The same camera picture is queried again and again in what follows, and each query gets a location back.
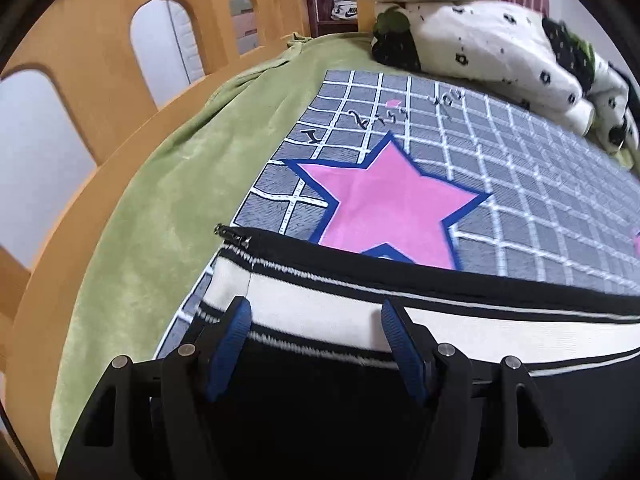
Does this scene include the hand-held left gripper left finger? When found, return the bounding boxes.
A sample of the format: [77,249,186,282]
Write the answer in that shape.
[56,296,253,480]

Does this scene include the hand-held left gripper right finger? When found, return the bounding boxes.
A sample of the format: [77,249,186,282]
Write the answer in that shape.
[381,298,583,480]

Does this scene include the black pants with white waistband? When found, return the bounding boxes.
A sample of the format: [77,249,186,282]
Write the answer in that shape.
[215,223,640,480]

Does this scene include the green bed sheet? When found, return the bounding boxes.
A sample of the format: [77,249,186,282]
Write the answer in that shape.
[50,32,376,466]

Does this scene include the grey checked star blanket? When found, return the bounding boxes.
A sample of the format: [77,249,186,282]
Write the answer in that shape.
[155,70,640,361]

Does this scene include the white strawberry print quilt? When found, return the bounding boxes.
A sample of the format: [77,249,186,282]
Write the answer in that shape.
[370,0,640,156]

